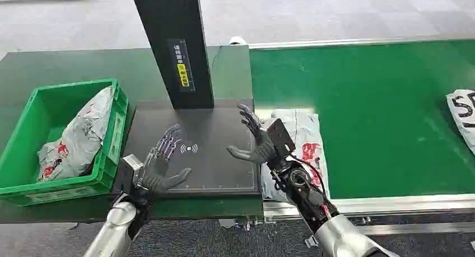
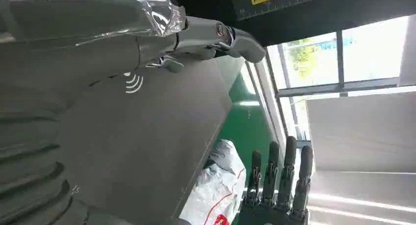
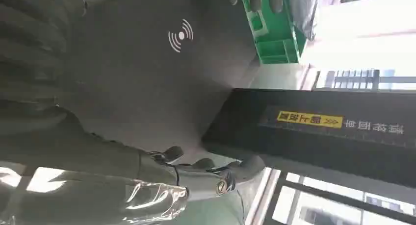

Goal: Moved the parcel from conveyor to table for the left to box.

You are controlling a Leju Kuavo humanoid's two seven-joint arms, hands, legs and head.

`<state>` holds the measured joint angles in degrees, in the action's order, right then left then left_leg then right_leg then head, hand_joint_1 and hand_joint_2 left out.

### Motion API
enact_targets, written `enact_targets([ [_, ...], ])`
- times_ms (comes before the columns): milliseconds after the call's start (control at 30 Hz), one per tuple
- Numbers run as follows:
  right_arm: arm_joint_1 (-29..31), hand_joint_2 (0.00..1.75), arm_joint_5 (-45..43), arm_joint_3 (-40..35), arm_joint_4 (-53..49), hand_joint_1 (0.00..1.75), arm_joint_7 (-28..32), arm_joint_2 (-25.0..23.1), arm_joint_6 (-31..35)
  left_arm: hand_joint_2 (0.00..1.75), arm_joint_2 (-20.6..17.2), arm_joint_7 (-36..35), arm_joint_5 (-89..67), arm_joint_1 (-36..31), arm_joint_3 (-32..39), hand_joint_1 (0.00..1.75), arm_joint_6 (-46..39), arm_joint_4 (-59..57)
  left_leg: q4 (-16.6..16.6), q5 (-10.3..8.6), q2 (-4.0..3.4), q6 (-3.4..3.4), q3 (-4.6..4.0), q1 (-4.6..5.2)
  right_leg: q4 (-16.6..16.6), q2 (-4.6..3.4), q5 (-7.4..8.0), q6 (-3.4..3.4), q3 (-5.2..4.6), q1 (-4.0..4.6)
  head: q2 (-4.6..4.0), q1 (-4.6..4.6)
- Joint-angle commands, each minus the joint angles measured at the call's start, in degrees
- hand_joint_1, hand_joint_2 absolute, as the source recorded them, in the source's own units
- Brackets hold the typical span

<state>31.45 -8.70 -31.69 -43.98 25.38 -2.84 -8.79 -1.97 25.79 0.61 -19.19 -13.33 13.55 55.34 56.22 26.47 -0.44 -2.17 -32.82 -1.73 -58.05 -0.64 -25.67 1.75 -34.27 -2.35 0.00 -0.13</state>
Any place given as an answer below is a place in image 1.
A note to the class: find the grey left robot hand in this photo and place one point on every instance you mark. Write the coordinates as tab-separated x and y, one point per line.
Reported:
160	173

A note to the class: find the grey parcel bag with red print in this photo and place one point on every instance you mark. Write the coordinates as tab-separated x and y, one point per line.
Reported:
79	136

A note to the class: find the yellow and black warning label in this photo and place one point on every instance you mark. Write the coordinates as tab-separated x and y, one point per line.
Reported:
182	66

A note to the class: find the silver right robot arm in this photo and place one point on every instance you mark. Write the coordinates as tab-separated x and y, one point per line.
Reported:
319	210

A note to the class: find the white parcel bag with black letters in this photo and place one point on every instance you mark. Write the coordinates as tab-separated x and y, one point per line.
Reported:
464	114

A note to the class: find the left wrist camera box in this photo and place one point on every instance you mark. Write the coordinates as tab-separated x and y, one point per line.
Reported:
128	170

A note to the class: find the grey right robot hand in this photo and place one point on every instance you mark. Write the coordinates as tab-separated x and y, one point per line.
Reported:
259	144

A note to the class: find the black scanner column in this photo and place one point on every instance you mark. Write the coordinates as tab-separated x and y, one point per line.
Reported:
174	44

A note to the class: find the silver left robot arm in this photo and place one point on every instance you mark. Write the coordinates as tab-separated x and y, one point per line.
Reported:
118	222

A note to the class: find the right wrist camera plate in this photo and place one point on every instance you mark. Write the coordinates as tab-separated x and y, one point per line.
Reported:
281	136

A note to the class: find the white parcel bag with red print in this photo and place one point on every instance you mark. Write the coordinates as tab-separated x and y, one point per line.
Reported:
308	136

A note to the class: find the green conveyor belt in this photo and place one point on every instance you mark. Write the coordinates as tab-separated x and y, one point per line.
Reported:
371	118

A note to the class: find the black scanner base plate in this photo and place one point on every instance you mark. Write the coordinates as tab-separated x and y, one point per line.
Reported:
215	166

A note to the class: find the green plastic crate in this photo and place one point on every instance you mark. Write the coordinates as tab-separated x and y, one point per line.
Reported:
55	144

